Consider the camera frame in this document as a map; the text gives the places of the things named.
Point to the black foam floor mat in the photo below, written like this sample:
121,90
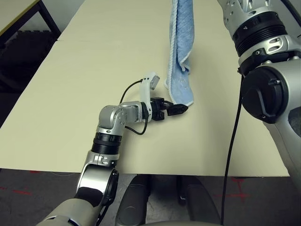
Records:
18,66

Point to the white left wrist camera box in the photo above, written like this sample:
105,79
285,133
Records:
144,91

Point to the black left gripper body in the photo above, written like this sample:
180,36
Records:
157,109

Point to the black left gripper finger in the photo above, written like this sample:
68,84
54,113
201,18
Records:
177,110
169,103

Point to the side table with black frame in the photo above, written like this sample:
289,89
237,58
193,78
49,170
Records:
50,21

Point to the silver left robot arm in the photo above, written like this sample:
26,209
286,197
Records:
94,179

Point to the light blue towel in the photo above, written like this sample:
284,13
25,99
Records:
182,47

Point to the grey robot waist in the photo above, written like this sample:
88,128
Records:
171,223

